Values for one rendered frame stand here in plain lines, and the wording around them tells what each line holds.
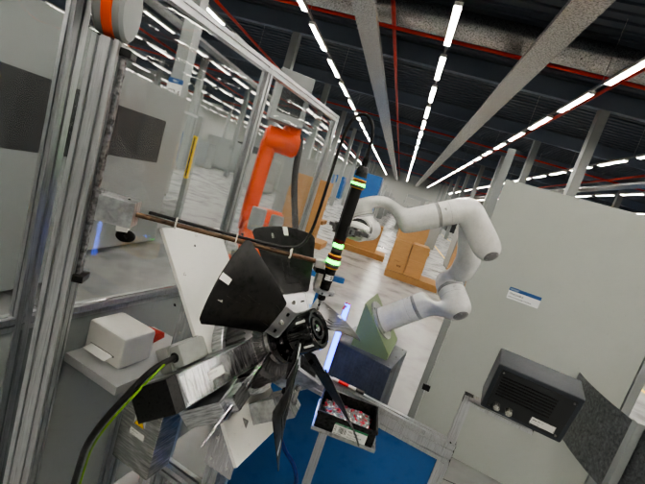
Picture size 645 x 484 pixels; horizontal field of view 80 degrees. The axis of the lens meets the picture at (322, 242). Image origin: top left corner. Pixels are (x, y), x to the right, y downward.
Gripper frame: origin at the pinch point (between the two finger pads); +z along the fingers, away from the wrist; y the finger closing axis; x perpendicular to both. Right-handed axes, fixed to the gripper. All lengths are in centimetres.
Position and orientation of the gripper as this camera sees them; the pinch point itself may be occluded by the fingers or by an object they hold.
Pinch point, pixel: (343, 229)
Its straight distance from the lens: 117.5
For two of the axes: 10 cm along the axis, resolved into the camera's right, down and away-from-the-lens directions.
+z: -3.8, 0.3, -9.2
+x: 3.0, -9.4, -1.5
